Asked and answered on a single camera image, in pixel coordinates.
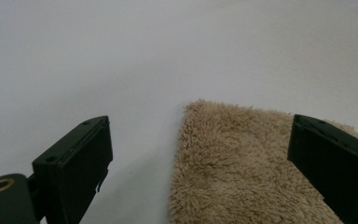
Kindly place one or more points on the beige fluffy towel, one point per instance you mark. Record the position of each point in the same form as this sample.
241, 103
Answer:
230, 161

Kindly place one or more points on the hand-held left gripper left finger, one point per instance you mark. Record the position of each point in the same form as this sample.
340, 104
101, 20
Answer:
74, 168

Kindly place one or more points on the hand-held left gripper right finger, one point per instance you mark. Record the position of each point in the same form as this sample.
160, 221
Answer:
332, 161

